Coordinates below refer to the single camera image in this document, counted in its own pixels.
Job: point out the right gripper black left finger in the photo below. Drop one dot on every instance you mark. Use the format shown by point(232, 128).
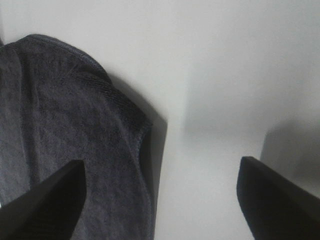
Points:
point(49, 211)

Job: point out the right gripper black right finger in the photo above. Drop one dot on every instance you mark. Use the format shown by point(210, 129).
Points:
point(274, 207)

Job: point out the dark navy towel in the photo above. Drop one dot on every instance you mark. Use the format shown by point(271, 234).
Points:
point(57, 104)

